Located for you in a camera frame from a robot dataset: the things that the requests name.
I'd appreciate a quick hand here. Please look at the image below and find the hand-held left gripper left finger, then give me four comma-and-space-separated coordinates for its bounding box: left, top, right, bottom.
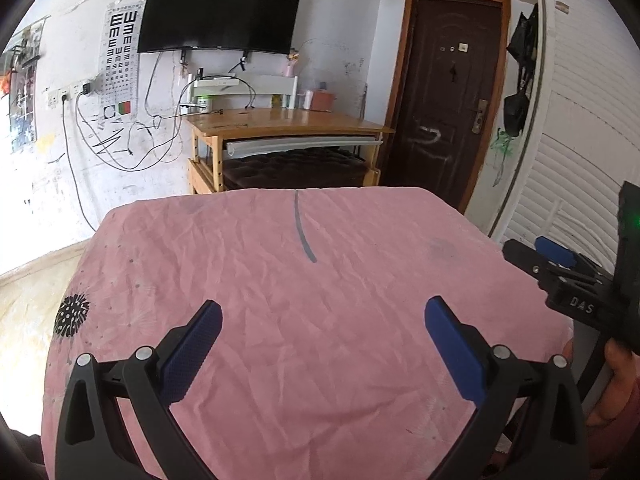
54, 300, 223, 480

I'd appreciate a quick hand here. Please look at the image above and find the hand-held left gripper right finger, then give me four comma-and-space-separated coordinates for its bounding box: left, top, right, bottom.
424, 296, 591, 480

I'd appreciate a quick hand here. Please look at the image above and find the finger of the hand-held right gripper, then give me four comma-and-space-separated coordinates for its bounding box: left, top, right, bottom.
501, 238, 564, 291
534, 236, 615, 282

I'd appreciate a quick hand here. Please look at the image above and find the pink tablecloth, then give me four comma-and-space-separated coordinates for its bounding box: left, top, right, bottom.
41, 186, 576, 480

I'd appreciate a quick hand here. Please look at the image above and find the small black hanging bag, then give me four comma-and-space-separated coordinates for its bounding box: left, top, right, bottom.
502, 87, 530, 137

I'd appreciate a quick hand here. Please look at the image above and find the white louvered closet door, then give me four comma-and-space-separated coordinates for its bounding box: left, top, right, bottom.
487, 0, 640, 281

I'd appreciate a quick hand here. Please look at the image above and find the dark brown door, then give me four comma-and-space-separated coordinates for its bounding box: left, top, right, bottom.
382, 0, 512, 213

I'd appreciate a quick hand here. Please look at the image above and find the person's dark clothing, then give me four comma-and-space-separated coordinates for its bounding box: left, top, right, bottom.
0, 427, 48, 480

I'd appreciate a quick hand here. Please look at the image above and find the dark tufted bench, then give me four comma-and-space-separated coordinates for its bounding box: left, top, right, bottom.
222, 150, 368, 191

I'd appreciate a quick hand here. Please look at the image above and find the large black hanging bag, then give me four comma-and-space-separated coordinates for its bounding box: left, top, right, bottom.
506, 4, 538, 63

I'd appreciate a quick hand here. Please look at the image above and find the wooden desk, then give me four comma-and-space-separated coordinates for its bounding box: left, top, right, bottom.
182, 109, 396, 195

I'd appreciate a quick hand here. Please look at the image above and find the eye test chart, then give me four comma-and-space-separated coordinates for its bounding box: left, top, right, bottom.
100, 4, 140, 121

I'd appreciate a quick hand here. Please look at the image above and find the long black power cable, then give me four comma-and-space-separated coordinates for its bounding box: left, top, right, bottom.
61, 96, 98, 233

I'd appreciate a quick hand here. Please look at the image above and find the tangle of black cables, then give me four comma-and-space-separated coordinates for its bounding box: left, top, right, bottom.
75, 92, 186, 171

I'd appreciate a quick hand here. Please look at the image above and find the wall poster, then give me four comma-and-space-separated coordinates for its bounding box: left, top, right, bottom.
0, 17, 48, 153

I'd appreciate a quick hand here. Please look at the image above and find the black wall television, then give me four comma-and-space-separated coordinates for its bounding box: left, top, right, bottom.
137, 0, 303, 56

